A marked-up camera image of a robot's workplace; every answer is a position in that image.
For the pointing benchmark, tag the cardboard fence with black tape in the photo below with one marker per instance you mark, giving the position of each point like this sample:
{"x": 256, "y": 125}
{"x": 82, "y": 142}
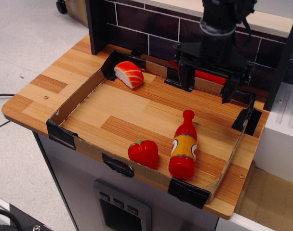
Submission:
{"x": 103, "y": 117}

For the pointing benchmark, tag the white counter block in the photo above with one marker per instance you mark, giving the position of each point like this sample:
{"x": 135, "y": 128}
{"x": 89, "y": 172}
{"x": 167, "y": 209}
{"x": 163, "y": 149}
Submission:
{"x": 274, "y": 153}

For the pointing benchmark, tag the red toy strawberry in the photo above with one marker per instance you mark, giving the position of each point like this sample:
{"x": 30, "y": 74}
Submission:
{"x": 144, "y": 152}

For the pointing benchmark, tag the grey oven control panel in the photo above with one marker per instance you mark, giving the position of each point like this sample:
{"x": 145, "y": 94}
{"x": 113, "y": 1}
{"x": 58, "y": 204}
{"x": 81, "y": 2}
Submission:
{"x": 120, "y": 211}

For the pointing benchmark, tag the salmon sushi toy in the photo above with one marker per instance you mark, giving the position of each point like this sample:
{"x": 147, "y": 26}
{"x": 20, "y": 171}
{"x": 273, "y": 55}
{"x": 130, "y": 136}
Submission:
{"x": 129, "y": 73}

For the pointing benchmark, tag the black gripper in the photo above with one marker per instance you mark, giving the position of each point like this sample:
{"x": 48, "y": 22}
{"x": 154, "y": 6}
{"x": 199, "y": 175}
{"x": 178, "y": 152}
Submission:
{"x": 215, "y": 56}

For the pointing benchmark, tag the red hot sauce bottle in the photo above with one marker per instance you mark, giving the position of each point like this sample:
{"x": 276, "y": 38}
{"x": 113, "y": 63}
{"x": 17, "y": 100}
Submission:
{"x": 183, "y": 153}

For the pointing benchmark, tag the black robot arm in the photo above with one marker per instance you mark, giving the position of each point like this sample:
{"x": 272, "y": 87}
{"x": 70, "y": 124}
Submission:
{"x": 220, "y": 18}

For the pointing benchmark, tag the black caster wheel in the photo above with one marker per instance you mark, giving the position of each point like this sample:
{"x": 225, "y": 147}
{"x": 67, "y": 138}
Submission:
{"x": 61, "y": 6}

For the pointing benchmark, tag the black vertical post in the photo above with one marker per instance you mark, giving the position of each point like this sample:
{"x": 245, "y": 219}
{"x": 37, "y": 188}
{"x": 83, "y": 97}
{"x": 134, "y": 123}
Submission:
{"x": 282, "y": 67}

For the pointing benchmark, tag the red ketchup bottle lying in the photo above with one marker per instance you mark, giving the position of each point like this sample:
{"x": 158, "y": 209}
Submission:
{"x": 202, "y": 75}

